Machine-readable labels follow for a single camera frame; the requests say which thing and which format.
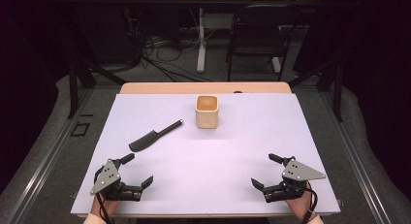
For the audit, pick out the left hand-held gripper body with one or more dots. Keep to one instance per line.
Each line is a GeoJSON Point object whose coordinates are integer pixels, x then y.
{"type": "Point", "coordinates": [106, 180]}

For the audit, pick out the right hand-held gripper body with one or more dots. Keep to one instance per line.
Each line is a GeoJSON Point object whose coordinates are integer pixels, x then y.
{"type": "Point", "coordinates": [297, 174]}

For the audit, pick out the black spatula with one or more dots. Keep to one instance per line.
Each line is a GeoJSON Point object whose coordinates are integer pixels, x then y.
{"type": "Point", "coordinates": [145, 143]}

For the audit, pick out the beige square cup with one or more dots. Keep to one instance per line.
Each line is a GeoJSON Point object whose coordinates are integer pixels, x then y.
{"type": "Point", "coordinates": [206, 119]}

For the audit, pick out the person's left hand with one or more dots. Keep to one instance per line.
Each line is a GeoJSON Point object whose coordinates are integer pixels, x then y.
{"type": "Point", "coordinates": [110, 208]}

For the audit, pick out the person's right hand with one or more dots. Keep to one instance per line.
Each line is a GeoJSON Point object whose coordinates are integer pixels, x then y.
{"type": "Point", "coordinates": [300, 208]}

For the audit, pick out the black metal stand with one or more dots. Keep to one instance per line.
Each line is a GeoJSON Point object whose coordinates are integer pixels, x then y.
{"type": "Point", "coordinates": [338, 91]}
{"type": "Point", "coordinates": [73, 88]}

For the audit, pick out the wooden table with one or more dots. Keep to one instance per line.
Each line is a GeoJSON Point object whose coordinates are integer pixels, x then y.
{"type": "Point", "coordinates": [181, 87]}

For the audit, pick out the black chair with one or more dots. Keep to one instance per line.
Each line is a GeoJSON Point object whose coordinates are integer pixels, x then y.
{"type": "Point", "coordinates": [258, 39]}

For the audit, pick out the metal floor rail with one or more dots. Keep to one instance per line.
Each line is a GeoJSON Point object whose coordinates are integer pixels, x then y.
{"type": "Point", "coordinates": [48, 156]}
{"type": "Point", "coordinates": [355, 159]}

